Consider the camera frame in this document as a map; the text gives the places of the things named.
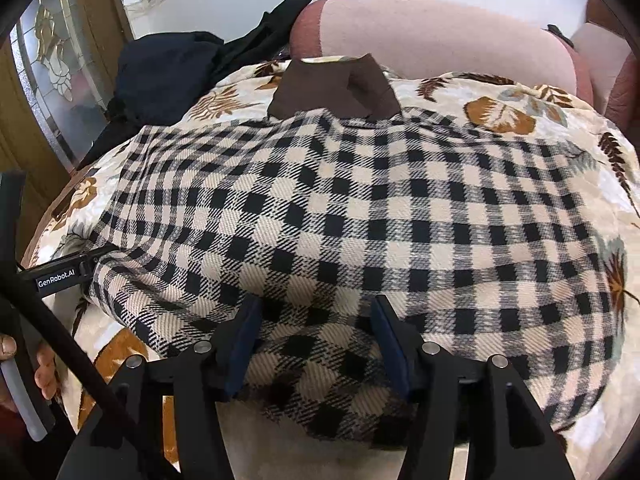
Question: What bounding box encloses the black beige checked shirt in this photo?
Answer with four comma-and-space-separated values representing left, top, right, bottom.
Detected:
86, 52, 622, 453

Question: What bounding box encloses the person left hand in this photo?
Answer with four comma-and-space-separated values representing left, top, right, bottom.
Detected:
0, 334, 61, 413

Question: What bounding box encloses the wooden glass panel door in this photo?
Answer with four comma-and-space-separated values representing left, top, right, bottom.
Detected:
1, 0, 132, 257

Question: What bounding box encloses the dark navy garment pile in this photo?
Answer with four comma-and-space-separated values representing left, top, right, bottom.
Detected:
78, 0, 312, 169

